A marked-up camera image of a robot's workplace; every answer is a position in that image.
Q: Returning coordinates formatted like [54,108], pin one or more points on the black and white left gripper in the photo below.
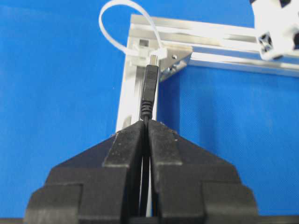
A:
[277,27]

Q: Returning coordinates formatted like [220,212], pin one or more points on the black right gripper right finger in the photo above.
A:
[193,183]

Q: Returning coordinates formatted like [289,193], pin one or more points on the aluminium extrusion frame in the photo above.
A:
[198,44]

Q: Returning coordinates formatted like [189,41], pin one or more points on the blue cloth mat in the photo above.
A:
[60,84]

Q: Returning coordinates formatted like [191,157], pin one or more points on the silver corner bracket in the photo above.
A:
[178,57]

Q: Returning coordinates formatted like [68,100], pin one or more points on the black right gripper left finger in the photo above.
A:
[99,184]

